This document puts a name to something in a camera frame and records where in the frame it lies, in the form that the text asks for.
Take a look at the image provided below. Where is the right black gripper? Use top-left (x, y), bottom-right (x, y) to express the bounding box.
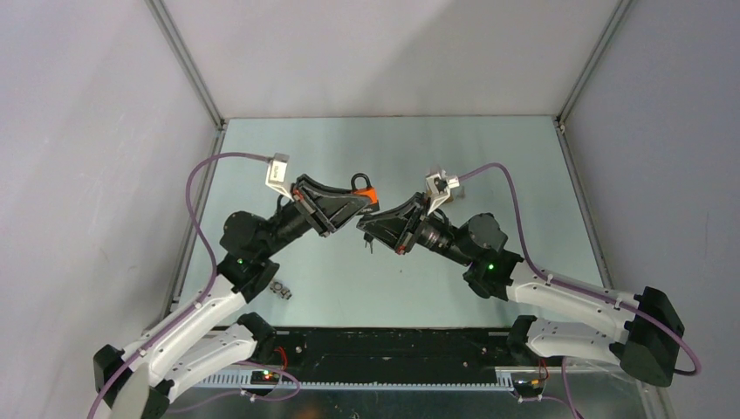
top-left (358, 192), bottom-right (476, 268)

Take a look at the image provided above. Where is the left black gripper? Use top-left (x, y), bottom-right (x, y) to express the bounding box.
top-left (258, 174), bottom-right (371, 258)

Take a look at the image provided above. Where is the black keys bunch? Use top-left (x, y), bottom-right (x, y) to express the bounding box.
top-left (363, 232), bottom-right (374, 254)

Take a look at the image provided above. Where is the orange black padlock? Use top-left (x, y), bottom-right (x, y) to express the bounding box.
top-left (351, 173), bottom-right (380, 215)

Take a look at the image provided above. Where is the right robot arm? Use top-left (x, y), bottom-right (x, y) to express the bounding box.
top-left (358, 194), bottom-right (685, 388)

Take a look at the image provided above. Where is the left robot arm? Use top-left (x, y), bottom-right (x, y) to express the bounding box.
top-left (88, 170), bottom-right (378, 418)

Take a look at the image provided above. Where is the left circuit board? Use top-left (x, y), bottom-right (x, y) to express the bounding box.
top-left (250, 369), bottom-right (281, 386)

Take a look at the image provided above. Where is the circuit board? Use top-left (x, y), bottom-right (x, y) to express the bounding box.
top-left (513, 379), bottom-right (546, 388)
top-left (250, 369), bottom-right (281, 386)

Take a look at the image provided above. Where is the right circuit board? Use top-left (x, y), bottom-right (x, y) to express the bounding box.
top-left (513, 379), bottom-right (546, 388)

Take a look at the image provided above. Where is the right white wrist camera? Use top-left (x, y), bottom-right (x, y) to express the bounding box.
top-left (425, 169), bottom-right (460, 216)

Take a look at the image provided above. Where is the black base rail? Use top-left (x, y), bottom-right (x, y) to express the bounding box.
top-left (252, 327), bottom-right (540, 385)

